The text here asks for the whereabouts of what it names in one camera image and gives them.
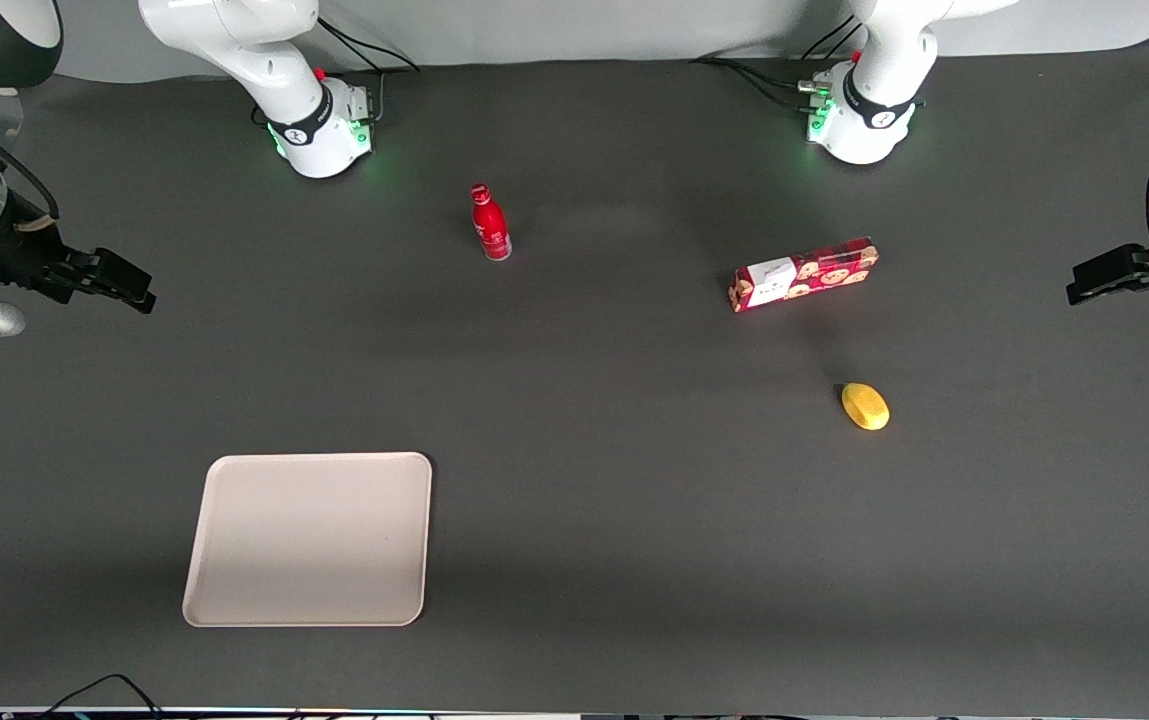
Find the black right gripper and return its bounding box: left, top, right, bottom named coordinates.
left=0, top=195, right=158, bottom=315

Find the red coke bottle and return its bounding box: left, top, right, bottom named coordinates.
left=470, top=183, right=514, bottom=263

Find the beige plastic tray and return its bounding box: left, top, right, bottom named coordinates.
left=181, top=452, right=434, bottom=629

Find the yellow lemon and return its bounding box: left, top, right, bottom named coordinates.
left=840, top=381, right=892, bottom=433

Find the red cookie box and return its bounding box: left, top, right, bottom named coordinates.
left=728, top=236, right=881, bottom=315

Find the black right arm base cable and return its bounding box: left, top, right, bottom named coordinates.
left=317, top=17, right=423, bottom=127

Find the black arm base cable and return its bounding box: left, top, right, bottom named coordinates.
left=688, top=14, right=863, bottom=114
left=317, top=17, right=423, bottom=127

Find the black left arm base cable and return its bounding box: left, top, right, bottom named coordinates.
left=688, top=14, right=863, bottom=114

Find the thin black table edge cable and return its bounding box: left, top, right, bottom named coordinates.
left=32, top=673, right=167, bottom=720

